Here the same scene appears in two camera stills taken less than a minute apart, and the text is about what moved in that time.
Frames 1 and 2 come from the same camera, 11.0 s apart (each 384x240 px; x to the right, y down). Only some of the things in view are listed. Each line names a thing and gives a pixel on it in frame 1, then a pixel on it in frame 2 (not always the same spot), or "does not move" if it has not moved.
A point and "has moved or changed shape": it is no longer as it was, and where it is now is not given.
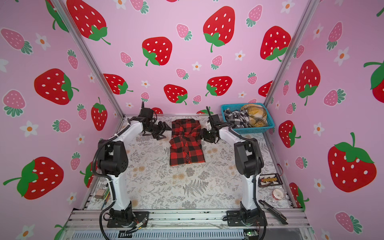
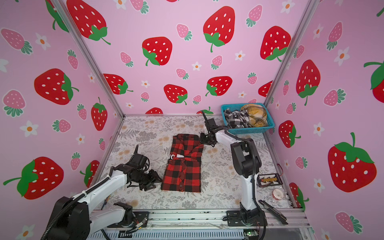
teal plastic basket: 249,130 does not move
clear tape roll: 278,194 does not move
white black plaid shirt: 240,119 does not move
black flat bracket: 275,212 does not move
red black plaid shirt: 186,146 has moved or changed shape
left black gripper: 163,128 → 155,178
